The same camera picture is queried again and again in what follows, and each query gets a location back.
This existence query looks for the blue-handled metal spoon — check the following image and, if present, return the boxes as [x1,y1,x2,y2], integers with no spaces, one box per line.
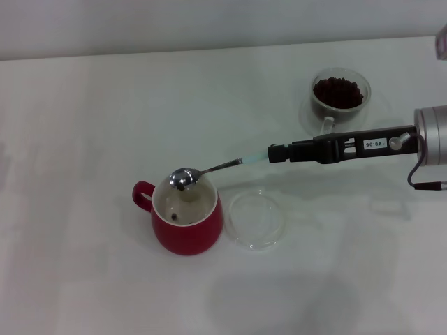
[168,149,272,193]

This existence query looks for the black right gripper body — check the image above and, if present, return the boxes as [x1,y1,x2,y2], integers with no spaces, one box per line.
[313,124,420,164]

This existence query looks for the few coffee beans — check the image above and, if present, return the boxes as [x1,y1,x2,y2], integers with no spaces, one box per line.
[170,184,196,225]

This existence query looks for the pile of coffee beans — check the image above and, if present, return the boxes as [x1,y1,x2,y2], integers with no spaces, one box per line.
[313,77,365,110]

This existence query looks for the dark purple cable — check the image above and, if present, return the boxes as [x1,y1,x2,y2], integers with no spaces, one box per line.
[408,132,447,192]

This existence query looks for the small clear glass saucer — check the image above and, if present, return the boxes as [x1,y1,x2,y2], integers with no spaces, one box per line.
[223,188,288,252]

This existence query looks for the clear glass cup with handle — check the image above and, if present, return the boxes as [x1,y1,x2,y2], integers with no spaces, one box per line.
[309,67,372,135]

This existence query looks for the red ceramic mug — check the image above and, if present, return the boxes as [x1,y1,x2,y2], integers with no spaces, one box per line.
[131,172,224,257]

